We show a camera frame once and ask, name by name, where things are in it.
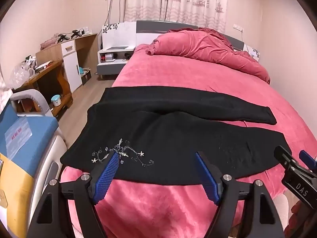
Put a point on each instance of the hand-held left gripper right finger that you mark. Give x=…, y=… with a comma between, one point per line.
x=209, y=178

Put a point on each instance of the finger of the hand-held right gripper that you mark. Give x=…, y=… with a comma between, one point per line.
x=282, y=153
x=305, y=157

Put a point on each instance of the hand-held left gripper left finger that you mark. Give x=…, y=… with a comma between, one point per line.
x=106, y=176

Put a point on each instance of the black pants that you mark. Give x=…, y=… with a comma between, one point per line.
x=173, y=133

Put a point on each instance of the person's right hand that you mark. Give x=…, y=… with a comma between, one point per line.
x=301, y=213

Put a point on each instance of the person's white garment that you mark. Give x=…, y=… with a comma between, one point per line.
x=281, y=208

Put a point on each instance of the blue cushioned chair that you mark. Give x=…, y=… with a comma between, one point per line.
x=49, y=158

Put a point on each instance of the blue cushion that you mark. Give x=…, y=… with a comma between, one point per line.
x=42, y=129

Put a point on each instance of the blue white pot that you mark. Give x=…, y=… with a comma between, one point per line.
x=56, y=101

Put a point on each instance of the clear sleeve with paper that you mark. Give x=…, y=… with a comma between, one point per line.
x=18, y=136

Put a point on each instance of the dark storage box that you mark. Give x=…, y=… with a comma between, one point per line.
x=86, y=78

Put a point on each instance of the small flower print panel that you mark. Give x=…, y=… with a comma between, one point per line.
x=252, y=52

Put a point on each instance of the teal container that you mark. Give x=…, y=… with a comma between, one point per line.
x=81, y=70

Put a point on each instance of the white grey nightstand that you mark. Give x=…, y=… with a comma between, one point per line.
x=109, y=67

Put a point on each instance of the bed with pink blanket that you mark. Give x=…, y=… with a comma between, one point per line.
x=173, y=69

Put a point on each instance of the wooden desk with white cabinet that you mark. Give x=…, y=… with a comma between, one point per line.
x=71, y=62

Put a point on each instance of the low wooden table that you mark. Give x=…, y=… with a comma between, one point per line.
x=44, y=73

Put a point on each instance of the papers on table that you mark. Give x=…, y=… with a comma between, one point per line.
x=43, y=65

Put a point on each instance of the dark flat pad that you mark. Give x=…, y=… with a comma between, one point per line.
x=116, y=47

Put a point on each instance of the pink duvet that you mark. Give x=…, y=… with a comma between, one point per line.
x=203, y=47

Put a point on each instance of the clear plastic bag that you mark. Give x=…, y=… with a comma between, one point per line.
x=21, y=73

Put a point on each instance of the white flower print panel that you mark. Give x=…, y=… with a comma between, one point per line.
x=118, y=36

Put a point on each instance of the pink pouch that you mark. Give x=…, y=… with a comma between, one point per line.
x=48, y=43

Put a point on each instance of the black tool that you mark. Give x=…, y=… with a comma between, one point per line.
x=63, y=37
x=76, y=33

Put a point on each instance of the grey white headboard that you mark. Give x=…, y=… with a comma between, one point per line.
x=153, y=26

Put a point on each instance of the ship print curtain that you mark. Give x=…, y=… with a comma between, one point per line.
x=173, y=2

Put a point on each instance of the white wall socket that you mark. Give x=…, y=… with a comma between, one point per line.
x=238, y=28

